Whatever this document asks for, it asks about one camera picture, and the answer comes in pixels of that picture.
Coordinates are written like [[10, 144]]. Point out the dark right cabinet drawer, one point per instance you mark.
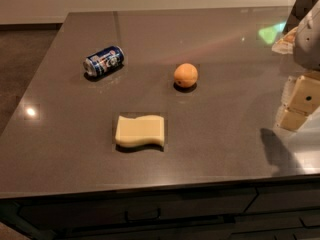
[[286, 198]]

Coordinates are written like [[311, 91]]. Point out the black drawer handle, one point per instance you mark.
[[142, 215]]

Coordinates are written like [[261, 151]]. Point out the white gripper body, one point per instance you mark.
[[308, 45]]

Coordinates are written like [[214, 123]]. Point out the orange fruit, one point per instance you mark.
[[185, 75]]

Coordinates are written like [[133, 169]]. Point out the snack bag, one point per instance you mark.
[[286, 43]]

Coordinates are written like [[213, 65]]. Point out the yellow wavy sponge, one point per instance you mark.
[[144, 130]]

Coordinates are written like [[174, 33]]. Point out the blue soda can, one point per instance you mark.
[[103, 61]]

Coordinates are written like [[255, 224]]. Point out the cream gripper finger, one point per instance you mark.
[[302, 94], [289, 119]]

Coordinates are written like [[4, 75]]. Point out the dark cabinet drawer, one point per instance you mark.
[[286, 198], [108, 212]]

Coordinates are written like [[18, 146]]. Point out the dark box in corner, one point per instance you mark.
[[298, 12]]

